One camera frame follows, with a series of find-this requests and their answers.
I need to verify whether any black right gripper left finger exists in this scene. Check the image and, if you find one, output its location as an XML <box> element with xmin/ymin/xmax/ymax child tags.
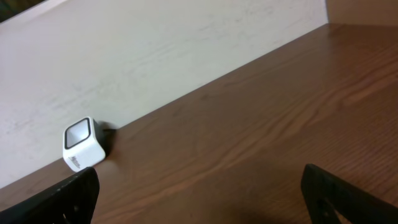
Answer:
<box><xmin>1</xmin><ymin>167</ymin><xmax>100</xmax><ymax>223</ymax></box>

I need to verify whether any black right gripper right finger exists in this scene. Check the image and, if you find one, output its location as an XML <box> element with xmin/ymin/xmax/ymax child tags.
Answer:
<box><xmin>301</xmin><ymin>164</ymin><xmax>397</xmax><ymax>223</ymax></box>

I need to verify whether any white barcode scanner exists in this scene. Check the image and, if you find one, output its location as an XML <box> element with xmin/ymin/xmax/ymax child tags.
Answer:
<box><xmin>62</xmin><ymin>116</ymin><xmax>116</xmax><ymax>172</ymax></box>

